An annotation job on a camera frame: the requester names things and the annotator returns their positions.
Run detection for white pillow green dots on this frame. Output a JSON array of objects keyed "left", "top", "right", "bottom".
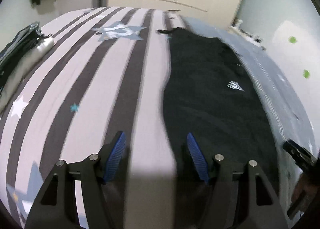
[{"left": 268, "top": 20, "right": 319, "bottom": 130}]

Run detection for bedside shelf with items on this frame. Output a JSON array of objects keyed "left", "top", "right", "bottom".
[{"left": 228, "top": 18, "right": 266, "bottom": 51}]

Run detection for black adidas sweatpants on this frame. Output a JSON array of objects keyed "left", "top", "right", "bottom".
[{"left": 162, "top": 28, "right": 279, "bottom": 228}]

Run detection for striped star bed sheet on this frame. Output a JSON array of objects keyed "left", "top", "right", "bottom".
[{"left": 1, "top": 7, "right": 319, "bottom": 228}]

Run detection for person right hand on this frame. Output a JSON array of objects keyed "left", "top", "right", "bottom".
[{"left": 291, "top": 173, "right": 319, "bottom": 212}]

